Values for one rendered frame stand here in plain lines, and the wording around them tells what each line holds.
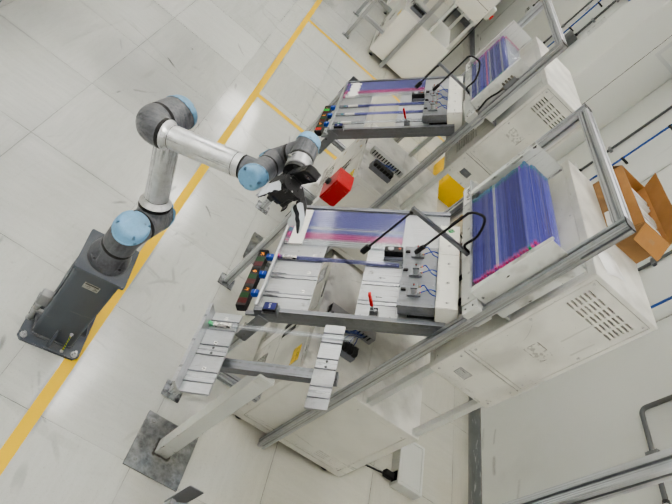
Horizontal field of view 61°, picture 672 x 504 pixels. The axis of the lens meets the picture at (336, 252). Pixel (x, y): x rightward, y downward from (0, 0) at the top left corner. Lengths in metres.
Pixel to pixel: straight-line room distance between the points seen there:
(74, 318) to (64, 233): 0.61
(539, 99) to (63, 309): 2.42
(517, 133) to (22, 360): 2.58
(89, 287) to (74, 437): 0.61
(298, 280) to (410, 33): 4.50
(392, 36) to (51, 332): 4.91
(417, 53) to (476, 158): 3.34
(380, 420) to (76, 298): 1.32
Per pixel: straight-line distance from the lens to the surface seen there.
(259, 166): 1.63
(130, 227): 2.02
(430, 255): 2.26
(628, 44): 5.02
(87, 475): 2.48
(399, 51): 6.53
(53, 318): 2.47
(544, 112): 3.22
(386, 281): 2.23
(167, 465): 2.59
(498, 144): 3.27
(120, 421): 2.58
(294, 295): 2.20
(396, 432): 2.60
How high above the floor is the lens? 2.27
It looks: 36 degrees down
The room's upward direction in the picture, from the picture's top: 50 degrees clockwise
